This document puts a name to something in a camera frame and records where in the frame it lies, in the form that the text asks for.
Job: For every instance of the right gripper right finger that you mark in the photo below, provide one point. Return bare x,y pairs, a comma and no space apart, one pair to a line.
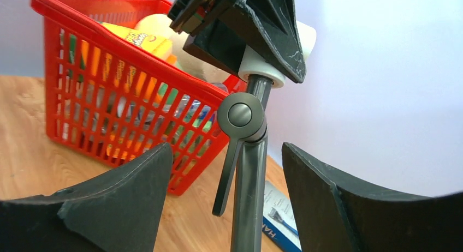
336,211

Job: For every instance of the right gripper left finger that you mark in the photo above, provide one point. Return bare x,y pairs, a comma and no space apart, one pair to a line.
119,210

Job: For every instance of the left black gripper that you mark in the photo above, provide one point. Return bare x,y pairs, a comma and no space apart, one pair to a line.
220,30

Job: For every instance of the white pvc elbow fitting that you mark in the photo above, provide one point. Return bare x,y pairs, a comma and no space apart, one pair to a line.
254,64

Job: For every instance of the dark grey metal faucet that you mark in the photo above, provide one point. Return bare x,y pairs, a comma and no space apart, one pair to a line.
241,116

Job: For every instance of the grey blue razor box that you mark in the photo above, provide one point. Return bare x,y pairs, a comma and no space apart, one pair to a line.
278,219

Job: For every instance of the brown toilet paper roll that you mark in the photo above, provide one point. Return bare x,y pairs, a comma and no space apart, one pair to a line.
194,66

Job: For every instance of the red plastic basket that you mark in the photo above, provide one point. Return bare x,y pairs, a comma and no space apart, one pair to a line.
111,100

